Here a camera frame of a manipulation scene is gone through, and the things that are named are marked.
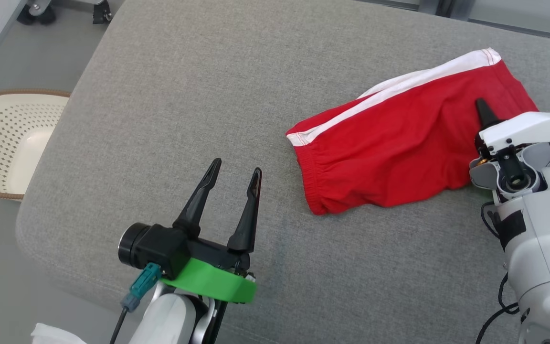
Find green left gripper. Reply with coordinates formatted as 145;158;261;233
159;158;263;304

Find grey wheeled metal stand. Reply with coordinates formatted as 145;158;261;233
16;0;114;26

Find cream perforated laundry basket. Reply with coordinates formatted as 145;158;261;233
0;89;72;202

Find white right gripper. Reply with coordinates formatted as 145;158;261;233
475;97;550;165

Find grey double partition post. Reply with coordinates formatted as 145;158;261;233
417;0;472;21

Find red shorts with white stripe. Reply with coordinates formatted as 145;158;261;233
285;47;539;216

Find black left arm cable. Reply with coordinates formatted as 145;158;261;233
109;262;164;344

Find white left cable tag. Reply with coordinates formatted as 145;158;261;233
30;322;87;344

